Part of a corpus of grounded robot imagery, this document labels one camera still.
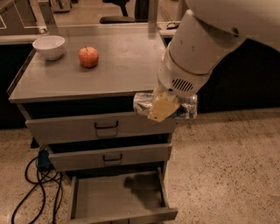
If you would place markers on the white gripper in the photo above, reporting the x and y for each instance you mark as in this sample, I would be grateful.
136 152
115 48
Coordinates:
175 79

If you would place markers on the silver redbull can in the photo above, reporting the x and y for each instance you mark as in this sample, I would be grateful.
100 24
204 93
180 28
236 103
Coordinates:
142 104

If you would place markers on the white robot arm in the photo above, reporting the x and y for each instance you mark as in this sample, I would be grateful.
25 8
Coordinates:
209 31

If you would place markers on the grey drawer cabinet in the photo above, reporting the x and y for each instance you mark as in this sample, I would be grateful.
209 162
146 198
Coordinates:
128 63

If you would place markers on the middle grey drawer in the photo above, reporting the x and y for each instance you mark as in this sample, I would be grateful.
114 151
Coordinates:
90 159

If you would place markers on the grey drawer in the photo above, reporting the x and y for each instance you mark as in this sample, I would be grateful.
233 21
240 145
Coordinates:
59 130
90 159
120 197

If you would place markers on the bottom grey drawer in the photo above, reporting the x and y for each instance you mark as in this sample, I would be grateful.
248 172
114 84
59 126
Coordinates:
120 197

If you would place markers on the top grey drawer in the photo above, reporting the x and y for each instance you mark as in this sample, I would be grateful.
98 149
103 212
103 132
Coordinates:
59 130

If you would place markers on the red apple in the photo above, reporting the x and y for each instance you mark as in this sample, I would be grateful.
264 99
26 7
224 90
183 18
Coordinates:
88 56

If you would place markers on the black office chair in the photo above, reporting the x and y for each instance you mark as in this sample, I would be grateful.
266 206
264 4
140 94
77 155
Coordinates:
141 12

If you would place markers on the white ceramic bowl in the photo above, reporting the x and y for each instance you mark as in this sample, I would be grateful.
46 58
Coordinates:
50 47

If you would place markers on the blue power box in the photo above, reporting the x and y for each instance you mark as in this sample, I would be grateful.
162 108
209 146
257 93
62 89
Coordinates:
43 161

